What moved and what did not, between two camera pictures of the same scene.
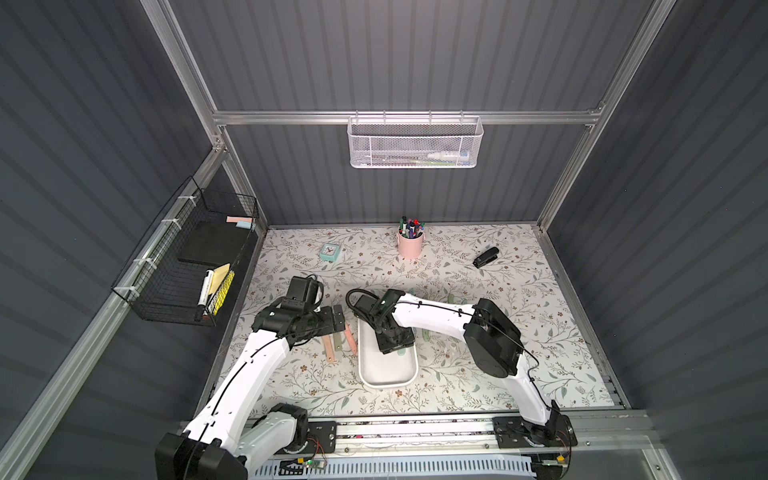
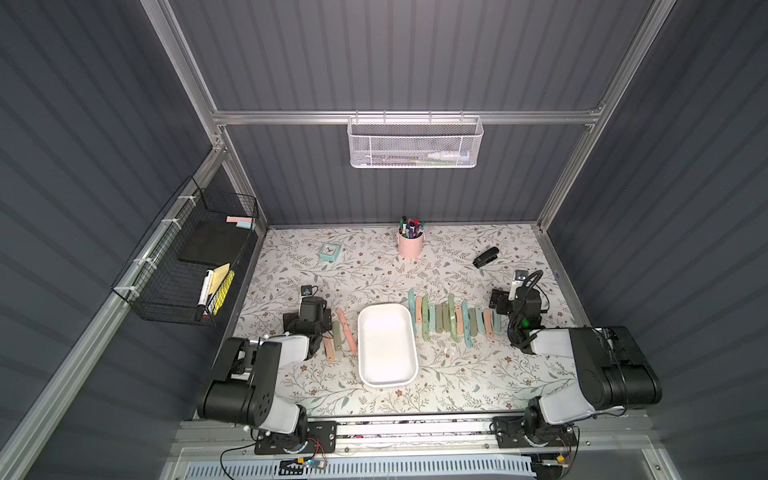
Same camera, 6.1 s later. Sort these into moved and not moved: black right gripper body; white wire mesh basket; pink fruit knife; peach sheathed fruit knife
Moved: black right gripper body
Not moved: white wire mesh basket; pink fruit knife; peach sheathed fruit knife
